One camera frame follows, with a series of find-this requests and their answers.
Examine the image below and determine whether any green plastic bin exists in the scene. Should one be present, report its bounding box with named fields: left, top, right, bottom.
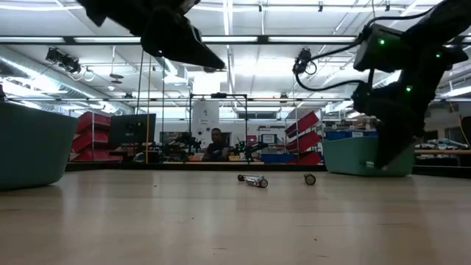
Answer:
left=322, top=136, right=416, bottom=177

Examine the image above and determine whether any person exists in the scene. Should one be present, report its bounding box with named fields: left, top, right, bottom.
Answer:
left=202, top=127, right=232, bottom=162

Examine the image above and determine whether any black ceiling camera with cable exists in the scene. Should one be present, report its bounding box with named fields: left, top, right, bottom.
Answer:
left=292, top=47, right=318, bottom=77

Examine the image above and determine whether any grey tube bundle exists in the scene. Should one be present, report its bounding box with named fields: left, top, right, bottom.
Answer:
left=425, top=138, right=469, bottom=150

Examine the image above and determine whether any wooden work table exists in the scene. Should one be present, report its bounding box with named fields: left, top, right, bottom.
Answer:
left=414, top=149, right=471, bottom=155

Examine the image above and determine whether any black hanging cable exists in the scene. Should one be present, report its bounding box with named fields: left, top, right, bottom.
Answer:
left=134, top=49, right=145, bottom=111

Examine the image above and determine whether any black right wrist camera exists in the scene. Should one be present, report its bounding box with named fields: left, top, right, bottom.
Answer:
left=353, top=24, right=410, bottom=73

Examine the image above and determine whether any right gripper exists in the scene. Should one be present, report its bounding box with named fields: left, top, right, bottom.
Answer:
left=350, top=46, right=469, bottom=170

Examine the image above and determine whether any black ceiling spotlight cluster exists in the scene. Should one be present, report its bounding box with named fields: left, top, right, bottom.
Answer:
left=45, top=46, right=82, bottom=74

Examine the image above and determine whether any dark blue plastic bin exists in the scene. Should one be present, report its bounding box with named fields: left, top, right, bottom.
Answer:
left=0, top=102, right=79, bottom=190

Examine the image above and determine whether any blue storage bin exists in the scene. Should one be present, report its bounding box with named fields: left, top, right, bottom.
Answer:
left=261, top=153, right=297, bottom=164
left=324, top=130, right=379, bottom=141

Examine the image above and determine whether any black metal table frame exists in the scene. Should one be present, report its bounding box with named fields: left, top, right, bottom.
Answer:
left=65, top=161, right=471, bottom=180

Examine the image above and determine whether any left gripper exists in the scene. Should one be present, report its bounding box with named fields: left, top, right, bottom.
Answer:
left=77, top=0, right=227, bottom=71

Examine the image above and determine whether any white cylindrical tank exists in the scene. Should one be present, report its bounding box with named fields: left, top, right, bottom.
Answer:
left=191, top=101, right=221, bottom=146

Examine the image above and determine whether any black computer monitor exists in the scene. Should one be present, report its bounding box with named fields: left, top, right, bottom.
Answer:
left=108, top=113, right=157, bottom=145

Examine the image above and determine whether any silver ventilation duct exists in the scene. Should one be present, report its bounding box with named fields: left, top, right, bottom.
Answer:
left=0, top=46, right=135, bottom=116
left=154, top=57, right=180, bottom=77

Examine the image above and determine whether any red storage bin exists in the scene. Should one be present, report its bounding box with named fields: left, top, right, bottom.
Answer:
left=285, top=111, right=320, bottom=138
left=69, top=149, right=124, bottom=163
left=290, top=131, right=322, bottom=152
left=71, top=130, right=110, bottom=152
left=76, top=111, right=111, bottom=134

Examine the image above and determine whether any black metal frame stand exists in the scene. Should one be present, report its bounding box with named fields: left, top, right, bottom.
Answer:
left=188, top=92, right=249, bottom=163

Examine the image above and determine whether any black overhead light bar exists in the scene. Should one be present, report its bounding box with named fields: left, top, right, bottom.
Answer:
left=0, top=35, right=364, bottom=46

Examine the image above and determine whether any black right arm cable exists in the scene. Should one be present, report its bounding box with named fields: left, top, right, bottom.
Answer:
left=294, top=7, right=435, bottom=92

